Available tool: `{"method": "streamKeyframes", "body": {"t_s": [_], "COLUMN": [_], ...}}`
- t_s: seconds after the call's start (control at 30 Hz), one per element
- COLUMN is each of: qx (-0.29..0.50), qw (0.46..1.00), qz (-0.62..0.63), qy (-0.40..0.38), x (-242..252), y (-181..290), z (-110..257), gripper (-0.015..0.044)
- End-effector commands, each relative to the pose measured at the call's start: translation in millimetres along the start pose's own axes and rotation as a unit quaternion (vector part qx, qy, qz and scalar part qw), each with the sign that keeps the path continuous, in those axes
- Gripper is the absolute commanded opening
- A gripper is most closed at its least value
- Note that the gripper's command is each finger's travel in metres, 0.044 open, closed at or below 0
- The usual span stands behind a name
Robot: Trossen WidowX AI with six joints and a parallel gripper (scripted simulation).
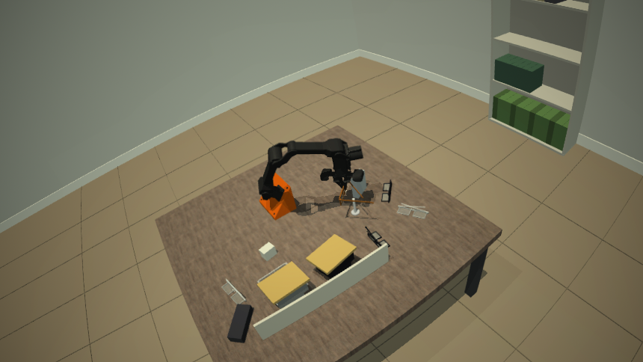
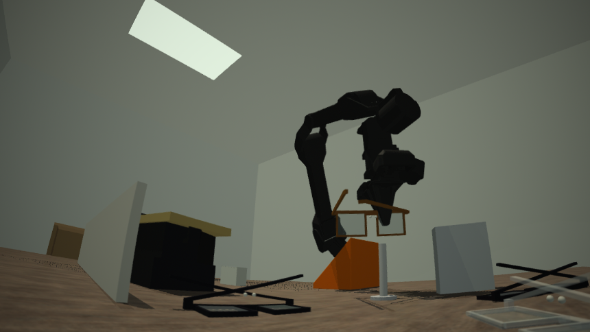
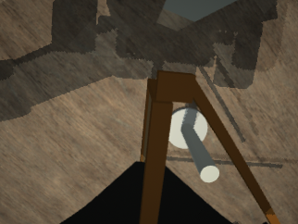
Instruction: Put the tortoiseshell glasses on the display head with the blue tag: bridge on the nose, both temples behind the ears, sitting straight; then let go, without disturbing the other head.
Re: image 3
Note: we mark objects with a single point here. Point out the grey post on round base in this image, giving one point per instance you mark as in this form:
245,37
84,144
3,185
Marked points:
188,129

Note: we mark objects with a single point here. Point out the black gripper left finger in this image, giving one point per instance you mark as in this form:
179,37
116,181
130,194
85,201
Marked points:
119,203

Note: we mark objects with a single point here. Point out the brown rectangular glasses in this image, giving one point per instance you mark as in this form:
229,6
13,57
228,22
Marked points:
182,87

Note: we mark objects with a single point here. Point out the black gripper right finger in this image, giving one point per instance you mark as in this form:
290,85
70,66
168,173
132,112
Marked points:
180,204

